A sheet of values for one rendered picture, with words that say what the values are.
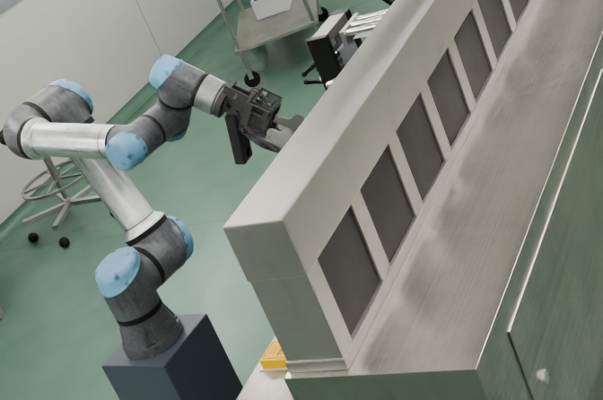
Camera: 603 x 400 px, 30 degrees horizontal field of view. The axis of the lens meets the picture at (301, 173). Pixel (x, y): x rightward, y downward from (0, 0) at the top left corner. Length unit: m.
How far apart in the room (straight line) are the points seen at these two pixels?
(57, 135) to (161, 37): 5.52
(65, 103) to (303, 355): 1.43
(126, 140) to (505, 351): 1.16
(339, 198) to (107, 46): 6.17
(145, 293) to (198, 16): 5.88
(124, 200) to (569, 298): 1.37
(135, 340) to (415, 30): 1.29
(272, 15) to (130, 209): 4.67
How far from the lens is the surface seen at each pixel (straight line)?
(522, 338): 1.41
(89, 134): 2.41
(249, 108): 2.28
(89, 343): 4.93
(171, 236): 2.72
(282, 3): 7.24
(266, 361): 2.43
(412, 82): 1.62
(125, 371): 2.74
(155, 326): 2.68
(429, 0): 1.76
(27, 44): 6.92
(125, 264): 2.63
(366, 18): 2.48
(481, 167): 1.68
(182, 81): 2.33
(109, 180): 2.70
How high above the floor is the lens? 2.18
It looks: 23 degrees down
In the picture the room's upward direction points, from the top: 23 degrees counter-clockwise
